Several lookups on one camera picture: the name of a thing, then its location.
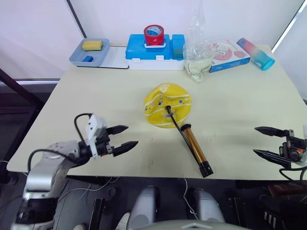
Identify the grey robot torso top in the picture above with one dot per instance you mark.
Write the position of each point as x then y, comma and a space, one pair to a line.
189, 225

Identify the small blue block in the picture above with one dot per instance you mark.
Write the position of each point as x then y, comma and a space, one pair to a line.
88, 58

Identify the deflated yellow ball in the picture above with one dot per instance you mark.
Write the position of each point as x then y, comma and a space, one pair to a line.
168, 105

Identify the grey right robot leg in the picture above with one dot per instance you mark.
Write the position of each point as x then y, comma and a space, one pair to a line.
207, 206

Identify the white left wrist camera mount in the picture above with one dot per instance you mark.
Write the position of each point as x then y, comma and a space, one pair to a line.
94, 130

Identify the white and blue carton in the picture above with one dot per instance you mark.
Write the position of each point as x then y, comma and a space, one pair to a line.
227, 56

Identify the pink and blue bottle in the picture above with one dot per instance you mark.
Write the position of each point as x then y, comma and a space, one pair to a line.
255, 54

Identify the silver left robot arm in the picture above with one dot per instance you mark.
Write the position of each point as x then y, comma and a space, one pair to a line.
45, 167

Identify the grey blue plastic tray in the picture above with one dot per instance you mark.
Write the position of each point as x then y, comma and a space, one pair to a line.
90, 52

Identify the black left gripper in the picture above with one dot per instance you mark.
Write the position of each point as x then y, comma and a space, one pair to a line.
104, 145

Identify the grey robot leg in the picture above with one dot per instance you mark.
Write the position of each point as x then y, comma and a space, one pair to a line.
144, 207
207, 206

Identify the blue and white storage box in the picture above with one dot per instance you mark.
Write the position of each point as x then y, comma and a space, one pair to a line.
154, 51

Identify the clear plastic bag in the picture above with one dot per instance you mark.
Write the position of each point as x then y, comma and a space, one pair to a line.
197, 55

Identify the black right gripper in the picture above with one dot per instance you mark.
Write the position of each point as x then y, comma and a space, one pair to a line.
291, 147

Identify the gold hand pump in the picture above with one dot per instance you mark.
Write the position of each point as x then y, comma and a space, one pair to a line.
197, 149

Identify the grey left robot leg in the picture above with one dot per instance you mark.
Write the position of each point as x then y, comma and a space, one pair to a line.
144, 207

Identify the white flat board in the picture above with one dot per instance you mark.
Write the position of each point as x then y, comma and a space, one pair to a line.
116, 57

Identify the red tape roll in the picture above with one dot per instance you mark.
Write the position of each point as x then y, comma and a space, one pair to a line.
154, 35

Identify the yellow sponge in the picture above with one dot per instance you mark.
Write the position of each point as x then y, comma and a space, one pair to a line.
92, 45

